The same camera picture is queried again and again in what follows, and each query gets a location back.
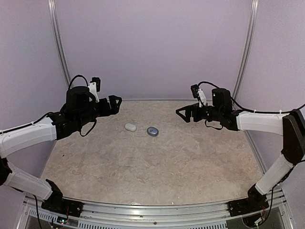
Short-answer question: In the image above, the white earbud charging case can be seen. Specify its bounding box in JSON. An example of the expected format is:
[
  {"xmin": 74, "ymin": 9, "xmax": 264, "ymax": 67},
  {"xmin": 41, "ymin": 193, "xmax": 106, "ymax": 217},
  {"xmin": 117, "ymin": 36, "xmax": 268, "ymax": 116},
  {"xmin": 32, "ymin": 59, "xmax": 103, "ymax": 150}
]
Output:
[{"xmin": 124, "ymin": 123, "xmax": 137, "ymax": 132}]

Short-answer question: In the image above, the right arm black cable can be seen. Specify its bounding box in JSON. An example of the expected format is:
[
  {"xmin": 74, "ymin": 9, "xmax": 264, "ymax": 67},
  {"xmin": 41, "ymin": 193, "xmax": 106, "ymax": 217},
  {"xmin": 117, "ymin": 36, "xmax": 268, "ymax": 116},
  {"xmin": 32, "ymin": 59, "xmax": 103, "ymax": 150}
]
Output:
[{"xmin": 197, "ymin": 81, "xmax": 305, "ymax": 131}]

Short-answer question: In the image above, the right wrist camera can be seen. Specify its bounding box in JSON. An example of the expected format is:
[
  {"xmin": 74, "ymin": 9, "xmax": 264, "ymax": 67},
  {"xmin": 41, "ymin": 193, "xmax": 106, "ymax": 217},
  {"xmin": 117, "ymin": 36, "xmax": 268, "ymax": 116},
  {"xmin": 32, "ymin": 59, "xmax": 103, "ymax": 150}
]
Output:
[{"xmin": 191, "ymin": 84, "xmax": 207, "ymax": 107}]

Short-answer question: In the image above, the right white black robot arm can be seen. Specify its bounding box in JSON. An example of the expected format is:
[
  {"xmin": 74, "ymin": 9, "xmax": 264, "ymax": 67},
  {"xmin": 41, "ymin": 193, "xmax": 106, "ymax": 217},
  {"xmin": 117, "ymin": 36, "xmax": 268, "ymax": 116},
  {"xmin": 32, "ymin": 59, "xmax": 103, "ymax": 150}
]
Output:
[{"xmin": 176, "ymin": 85, "xmax": 305, "ymax": 212}]

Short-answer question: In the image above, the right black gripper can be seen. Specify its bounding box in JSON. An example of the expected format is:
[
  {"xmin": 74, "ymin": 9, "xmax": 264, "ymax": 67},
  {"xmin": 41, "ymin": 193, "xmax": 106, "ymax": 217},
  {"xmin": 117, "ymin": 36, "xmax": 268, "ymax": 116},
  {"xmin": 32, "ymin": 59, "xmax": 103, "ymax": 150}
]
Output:
[{"xmin": 176, "ymin": 103, "xmax": 222, "ymax": 123}]

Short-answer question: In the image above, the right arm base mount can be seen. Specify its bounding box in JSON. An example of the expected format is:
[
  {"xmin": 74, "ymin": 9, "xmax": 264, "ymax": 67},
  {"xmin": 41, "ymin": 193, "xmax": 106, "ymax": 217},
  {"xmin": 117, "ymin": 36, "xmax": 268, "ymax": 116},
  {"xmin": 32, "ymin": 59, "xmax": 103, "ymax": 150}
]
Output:
[{"xmin": 227, "ymin": 186, "xmax": 269, "ymax": 217}]

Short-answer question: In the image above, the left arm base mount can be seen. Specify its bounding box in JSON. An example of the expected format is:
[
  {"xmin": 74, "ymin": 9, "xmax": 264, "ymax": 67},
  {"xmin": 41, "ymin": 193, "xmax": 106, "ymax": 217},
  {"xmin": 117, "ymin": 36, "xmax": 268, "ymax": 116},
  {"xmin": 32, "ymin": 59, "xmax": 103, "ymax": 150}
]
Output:
[{"xmin": 41, "ymin": 197, "xmax": 83, "ymax": 218}]

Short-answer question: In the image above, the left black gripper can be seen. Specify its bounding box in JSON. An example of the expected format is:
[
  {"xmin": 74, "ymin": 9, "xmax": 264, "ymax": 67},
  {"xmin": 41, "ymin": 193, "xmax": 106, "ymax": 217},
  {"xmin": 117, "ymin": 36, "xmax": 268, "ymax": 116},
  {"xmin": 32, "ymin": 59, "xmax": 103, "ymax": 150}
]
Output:
[{"xmin": 76, "ymin": 94, "xmax": 122, "ymax": 128}]

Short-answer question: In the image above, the blue-grey earbud charging case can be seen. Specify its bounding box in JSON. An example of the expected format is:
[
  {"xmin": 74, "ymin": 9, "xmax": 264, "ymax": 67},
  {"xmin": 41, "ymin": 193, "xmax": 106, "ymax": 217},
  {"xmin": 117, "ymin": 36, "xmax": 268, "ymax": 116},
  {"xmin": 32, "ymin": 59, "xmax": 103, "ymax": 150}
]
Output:
[{"xmin": 147, "ymin": 126, "xmax": 159, "ymax": 136}]

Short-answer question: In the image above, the aluminium frame post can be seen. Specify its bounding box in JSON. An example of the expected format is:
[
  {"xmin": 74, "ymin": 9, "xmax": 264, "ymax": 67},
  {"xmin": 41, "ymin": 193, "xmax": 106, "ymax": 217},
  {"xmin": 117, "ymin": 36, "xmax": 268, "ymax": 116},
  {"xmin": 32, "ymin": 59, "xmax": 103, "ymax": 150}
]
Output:
[
  {"xmin": 47, "ymin": 0, "xmax": 73, "ymax": 88},
  {"xmin": 233, "ymin": 0, "xmax": 259, "ymax": 100}
]

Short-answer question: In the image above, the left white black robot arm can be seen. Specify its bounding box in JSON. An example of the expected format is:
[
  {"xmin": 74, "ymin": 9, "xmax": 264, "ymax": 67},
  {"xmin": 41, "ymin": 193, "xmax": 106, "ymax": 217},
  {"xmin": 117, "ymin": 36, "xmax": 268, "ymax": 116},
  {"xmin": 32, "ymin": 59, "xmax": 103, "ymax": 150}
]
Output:
[{"xmin": 0, "ymin": 83, "xmax": 122, "ymax": 212}]

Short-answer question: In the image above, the left aluminium frame post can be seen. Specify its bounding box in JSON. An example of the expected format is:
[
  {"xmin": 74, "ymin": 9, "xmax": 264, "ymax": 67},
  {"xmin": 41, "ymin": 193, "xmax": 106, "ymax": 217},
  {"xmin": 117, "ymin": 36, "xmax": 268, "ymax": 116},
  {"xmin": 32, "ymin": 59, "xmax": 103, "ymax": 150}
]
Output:
[{"xmin": 47, "ymin": 0, "xmax": 73, "ymax": 88}]

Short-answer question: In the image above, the front aluminium rail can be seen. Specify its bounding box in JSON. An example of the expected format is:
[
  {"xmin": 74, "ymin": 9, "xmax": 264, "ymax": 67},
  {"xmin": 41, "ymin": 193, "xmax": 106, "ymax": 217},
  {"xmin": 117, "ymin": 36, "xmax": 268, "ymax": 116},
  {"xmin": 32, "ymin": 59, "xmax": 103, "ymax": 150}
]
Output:
[{"xmin": 17, "ymin": 189, "xmax": 294, "ymax": 229}]

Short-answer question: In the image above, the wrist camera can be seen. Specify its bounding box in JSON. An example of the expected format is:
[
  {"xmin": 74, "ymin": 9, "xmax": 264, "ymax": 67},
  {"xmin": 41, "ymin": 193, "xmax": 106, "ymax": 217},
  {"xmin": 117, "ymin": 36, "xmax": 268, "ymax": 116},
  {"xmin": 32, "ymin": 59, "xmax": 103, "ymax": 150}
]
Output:
[
  {"xmin": 191, "ymin": 84, "xmax": 207, "ymax": 107},
  {"xmin": 88, "ymin": 77, "xmax": 101, "ymax": 103}
]

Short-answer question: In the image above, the right aluminium frame post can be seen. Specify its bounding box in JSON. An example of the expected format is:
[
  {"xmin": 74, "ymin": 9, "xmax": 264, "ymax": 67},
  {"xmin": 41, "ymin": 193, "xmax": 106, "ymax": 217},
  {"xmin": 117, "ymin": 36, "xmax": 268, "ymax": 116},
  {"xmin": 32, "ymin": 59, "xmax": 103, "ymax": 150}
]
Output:
[{"xmin": 233, "ymin": 0, "xmax": 259, "ymax": 100}]

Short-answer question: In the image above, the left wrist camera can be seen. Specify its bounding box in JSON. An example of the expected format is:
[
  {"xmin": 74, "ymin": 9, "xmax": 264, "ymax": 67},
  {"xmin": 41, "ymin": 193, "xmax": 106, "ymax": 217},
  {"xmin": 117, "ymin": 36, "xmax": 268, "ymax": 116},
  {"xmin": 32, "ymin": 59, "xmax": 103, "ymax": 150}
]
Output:
[{"xmin": 88, "ymin": 77, "xmax": 101, "ymax": 103}]

